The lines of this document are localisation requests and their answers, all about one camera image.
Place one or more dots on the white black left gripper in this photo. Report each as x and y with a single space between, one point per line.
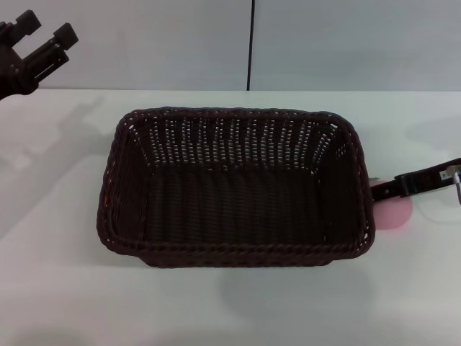
12 72

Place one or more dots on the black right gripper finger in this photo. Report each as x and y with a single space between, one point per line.
414 182

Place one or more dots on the pink toy peach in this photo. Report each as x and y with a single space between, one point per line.
393 216

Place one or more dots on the dark brown woven basket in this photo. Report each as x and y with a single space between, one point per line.
234 202

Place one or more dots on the black vertical wall strip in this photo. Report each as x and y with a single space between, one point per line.
250 43

